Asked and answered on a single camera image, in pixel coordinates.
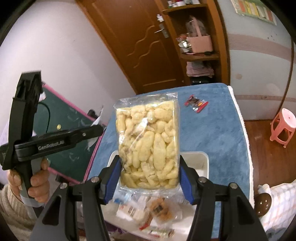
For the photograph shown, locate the clear bag yellow puffs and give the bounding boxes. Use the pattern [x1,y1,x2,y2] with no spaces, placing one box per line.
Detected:
[114,92,180,196]

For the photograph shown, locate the clear bag brown cookies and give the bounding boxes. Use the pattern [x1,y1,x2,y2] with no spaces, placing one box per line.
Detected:
[146,197,183,225]

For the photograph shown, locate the pale blue snack bag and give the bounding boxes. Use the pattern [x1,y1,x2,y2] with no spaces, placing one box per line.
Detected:
[112,192,150,223]

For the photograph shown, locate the red striped snack packet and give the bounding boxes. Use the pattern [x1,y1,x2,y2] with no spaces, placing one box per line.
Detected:
[185,95,208,113]

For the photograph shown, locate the beige knit sleeve forearm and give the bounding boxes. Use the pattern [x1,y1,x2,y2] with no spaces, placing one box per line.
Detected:
[0,184,36,240]

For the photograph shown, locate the person's left hand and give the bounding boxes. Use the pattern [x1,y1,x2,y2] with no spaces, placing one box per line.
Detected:
[7,158,50,203]

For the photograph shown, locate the brown round ball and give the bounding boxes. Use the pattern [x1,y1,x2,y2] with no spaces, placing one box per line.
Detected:
[254,193,272,217]

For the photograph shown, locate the white plastic tray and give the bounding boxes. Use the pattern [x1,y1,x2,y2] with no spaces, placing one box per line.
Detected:
[101,150,210,241]

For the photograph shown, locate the red white flat packet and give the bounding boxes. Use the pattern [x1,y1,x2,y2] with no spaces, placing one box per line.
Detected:
[139,226,175,238]

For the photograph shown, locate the pink plastic stool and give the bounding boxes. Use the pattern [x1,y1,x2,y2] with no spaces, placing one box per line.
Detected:
[269,108,296,148]

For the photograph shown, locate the blue fuzzy table cloth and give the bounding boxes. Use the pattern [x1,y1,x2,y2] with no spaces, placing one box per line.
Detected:
[87,82,255,239]

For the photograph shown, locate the brown wooden door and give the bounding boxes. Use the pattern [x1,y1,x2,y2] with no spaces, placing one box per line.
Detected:
[77,1,184,94]

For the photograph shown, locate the folded pink cloths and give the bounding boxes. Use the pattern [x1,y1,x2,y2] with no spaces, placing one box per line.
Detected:
[186,62,214,78]

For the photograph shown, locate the pink gift basket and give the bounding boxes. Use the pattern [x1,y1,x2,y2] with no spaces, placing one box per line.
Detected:
[186,16,214,54]

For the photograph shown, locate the wooden corner shelf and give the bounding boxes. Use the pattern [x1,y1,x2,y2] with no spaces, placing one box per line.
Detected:
[155,1,230,85]

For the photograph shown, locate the green chalkboard pink frame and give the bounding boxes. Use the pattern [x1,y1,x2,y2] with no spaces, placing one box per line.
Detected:
[33,84,102,184]

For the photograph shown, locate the silver door handle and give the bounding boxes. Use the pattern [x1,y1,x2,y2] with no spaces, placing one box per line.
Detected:
[154,24,169,39]

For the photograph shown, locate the colourful wall poster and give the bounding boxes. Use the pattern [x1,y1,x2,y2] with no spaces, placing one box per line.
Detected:
[231,0,277,25]

